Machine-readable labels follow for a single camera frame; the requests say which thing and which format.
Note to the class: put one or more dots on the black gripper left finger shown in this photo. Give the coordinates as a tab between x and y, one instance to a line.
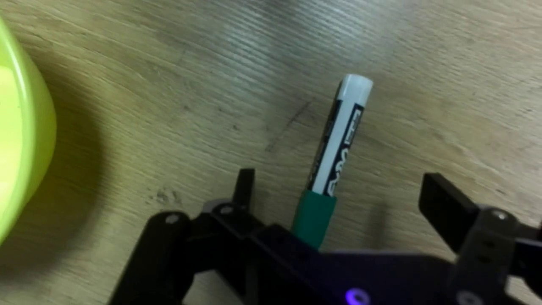
170	255

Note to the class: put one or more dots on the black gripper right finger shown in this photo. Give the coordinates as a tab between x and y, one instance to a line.
480	248

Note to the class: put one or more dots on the white marker with green cap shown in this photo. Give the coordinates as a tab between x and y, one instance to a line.
339	142

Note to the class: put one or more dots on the lime green plastic bowl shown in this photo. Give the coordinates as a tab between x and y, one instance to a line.
22	142

